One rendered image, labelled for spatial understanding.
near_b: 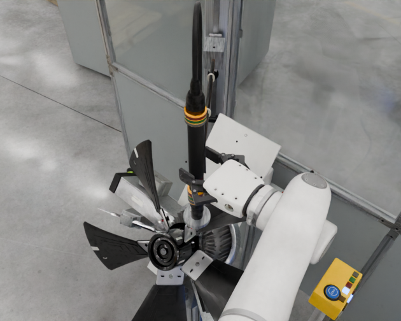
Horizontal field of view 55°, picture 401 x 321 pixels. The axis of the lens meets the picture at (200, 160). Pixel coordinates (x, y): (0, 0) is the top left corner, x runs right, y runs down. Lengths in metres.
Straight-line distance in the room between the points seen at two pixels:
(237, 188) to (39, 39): 4.21
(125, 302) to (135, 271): 0.20
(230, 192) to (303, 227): 0.20
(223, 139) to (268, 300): 0.89
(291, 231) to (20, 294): 2.25
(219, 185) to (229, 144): 0.61
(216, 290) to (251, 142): 0.50
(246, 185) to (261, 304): 0.29
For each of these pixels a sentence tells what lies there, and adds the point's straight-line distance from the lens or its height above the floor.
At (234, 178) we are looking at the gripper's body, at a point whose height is 1.68.
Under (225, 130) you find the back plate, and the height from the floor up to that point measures 1.33.
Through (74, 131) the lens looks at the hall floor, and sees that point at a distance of 3.47.
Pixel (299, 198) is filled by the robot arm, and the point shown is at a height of 1.78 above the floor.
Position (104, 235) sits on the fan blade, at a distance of 1.38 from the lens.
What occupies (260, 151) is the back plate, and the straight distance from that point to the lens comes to 1.33.
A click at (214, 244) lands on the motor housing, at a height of 1.15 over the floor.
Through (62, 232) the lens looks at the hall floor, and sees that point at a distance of 2.84.
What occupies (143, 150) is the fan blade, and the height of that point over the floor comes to 1.39.
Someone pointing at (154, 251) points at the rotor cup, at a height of 1.21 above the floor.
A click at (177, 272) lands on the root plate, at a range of 1.30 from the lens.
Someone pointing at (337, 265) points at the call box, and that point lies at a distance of 1.44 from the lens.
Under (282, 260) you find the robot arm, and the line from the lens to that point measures 0.62.
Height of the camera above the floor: 2.29
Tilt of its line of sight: 48 degrees down
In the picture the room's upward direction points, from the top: straight up
